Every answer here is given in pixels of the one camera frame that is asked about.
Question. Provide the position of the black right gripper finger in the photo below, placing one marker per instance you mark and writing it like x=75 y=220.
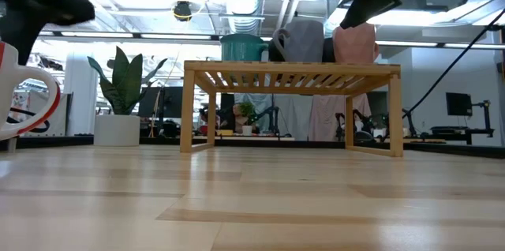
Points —
x=367 y=6

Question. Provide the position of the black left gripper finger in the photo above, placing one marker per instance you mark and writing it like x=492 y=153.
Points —
x=67 y=8
x=19 y=34

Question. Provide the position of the pink mug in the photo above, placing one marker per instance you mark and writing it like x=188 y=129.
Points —
x=355 y=43

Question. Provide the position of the blue-grey mug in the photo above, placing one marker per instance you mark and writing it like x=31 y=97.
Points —
x=304 y=42

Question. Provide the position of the teal mug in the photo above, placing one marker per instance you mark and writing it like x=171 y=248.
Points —
x=240 y=47

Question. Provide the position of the background black robot arm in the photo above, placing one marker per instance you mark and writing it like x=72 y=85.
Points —
x=357 y=126
x=272 y=118

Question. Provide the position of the red and white mug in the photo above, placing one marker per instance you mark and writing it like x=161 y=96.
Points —
x=12 y=73

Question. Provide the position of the colourful printed sign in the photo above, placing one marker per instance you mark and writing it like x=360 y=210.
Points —
x=19 y=103

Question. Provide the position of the wooden slatted rack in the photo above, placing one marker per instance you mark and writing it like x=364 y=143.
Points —
x=292 y=67

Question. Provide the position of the black ceiling light track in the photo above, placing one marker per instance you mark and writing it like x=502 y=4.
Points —
x=177 y=40

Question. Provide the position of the black hanging ceiling device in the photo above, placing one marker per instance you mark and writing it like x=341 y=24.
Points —
x=182 y=10

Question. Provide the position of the pink hanging cloth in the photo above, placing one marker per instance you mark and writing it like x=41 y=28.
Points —
x=325 y=117

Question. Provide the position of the snake plant in white pot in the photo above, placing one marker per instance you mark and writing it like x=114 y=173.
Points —
x=118 y=130

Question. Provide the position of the white hanging cloth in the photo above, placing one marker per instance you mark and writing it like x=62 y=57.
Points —
x=292 y=117

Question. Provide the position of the black monitor on stand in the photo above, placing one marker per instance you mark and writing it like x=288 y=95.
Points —
x=458 y=104

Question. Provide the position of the dark background screen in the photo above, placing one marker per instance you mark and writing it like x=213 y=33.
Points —
x=173 y=103

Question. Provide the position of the pale blue hanging cloth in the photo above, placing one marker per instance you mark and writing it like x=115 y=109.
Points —
x=260 y=101

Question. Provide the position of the black background desk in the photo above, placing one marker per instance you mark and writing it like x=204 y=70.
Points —
x=453 y=129

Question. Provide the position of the person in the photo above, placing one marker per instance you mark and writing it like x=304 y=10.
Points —
x=238 y=118

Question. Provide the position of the small plant in white pot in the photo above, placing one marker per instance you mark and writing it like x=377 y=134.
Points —
x=247 y=129

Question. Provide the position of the black metal table frame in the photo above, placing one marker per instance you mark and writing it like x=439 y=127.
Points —
x=59 y=142

